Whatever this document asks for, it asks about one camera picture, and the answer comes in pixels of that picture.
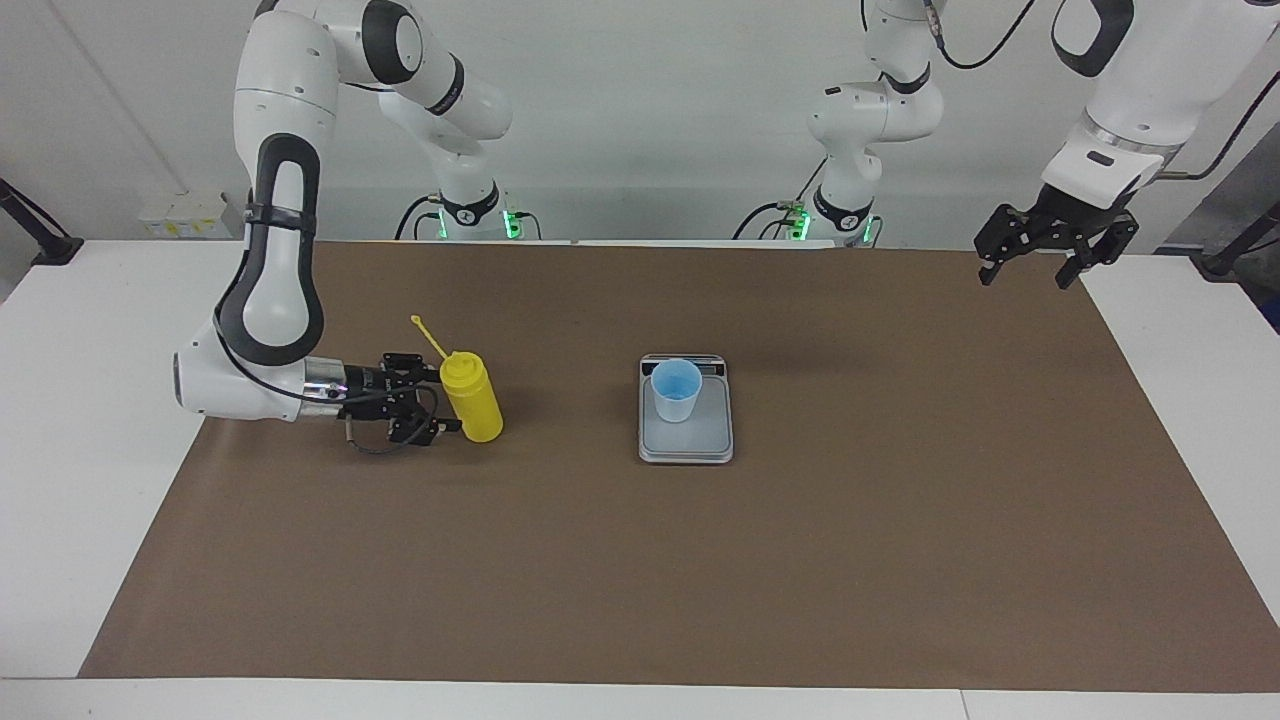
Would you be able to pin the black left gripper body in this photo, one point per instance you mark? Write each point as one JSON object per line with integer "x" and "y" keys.
{"x": 1060, "y": 225}

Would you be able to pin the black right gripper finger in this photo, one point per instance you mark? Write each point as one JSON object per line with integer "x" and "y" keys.
{"x": 410, "y": 365}
{"x": 415, "y": 430}

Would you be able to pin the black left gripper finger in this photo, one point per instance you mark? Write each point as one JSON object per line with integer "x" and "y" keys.
{"x": 1071, "y": 272}
{"x": 988, "y": 270}

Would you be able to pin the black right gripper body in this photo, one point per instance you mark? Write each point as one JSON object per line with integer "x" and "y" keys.
{"x": 375, "y": 390}

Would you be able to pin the yellow squeeze seasoning bottle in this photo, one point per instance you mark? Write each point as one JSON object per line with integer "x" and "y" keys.
{"x": 472, "y": 405}

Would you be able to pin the light blue plastic cup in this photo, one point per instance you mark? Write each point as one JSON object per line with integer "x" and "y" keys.
{"x": 675, "y": 405}

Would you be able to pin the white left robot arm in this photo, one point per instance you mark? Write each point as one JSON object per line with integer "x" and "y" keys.
{"x": 1150, "y": 60}

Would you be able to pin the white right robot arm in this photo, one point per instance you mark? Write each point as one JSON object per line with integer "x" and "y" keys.
{"x": 280, "y": 300}

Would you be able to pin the silver digital kitchen scale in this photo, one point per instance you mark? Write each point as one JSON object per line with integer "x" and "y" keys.
{"x": 700, "y": 440}

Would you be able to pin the black clamp stand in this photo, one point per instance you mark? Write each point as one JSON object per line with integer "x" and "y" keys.
{"x": 1235, "y": 250}
{"x": 45, "y": 243}

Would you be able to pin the brown table mat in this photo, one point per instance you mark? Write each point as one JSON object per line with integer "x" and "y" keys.
{"x": 640, "y": 580}

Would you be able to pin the white wall socket box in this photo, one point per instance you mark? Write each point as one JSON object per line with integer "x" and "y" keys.
{"x": 185, "y": 215}

